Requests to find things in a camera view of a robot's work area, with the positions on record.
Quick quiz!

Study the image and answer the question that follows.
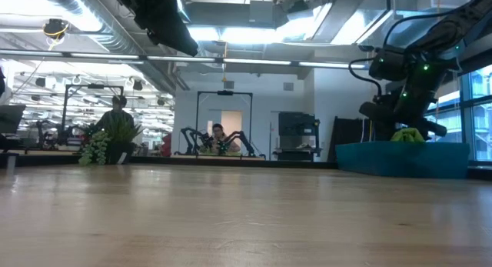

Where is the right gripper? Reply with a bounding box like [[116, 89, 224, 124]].
[[359, 62, 449, 138]]

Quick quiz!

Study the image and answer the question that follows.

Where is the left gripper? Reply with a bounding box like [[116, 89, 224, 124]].
[[111, 0, 199, 57]]

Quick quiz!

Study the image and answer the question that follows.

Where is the green microfiber towel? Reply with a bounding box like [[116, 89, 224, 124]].
[[391, 127, 426, 143]]

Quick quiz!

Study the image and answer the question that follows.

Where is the teal fabric basket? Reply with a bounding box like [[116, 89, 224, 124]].
[[334, 141, 470, 179]]

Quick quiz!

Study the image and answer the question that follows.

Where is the black leaning panel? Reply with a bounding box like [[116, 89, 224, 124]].
[[329, 115, 381, 162]]

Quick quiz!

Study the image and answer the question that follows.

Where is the person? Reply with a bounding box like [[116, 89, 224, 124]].
[[207, 122, 241, 155], [95, 94, 135, 132]]

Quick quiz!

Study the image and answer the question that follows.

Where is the beige door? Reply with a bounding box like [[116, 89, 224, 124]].
[[221, 110, 243, 139]]

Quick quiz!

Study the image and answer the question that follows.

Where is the black cabinet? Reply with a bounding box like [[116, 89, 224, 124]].
[[277, 111, 322, 162]]

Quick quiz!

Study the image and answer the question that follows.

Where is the red chair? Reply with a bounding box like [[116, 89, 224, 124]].
[[160, 134, 173, 157]]

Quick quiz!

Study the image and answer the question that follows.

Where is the green artificial potted plant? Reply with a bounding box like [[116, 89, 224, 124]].
[[78, 116, 144, 167]]

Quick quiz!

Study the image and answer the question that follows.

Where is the black monitor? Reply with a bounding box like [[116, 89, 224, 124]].
[[0, 104, 27, 135]]

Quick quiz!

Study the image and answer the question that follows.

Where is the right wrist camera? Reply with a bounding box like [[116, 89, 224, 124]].
[[374, 93, 397, 106]]

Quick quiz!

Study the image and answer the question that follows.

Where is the white hanging cable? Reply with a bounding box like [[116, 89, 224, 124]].
[[360, 118, 372, 144]]

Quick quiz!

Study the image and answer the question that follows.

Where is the black yellow cable reel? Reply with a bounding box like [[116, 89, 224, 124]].
[[42, 18, 70, 41]]

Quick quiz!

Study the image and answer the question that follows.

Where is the black aluminium table frame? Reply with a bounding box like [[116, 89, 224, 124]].
[[15, 153, 339, 170]]

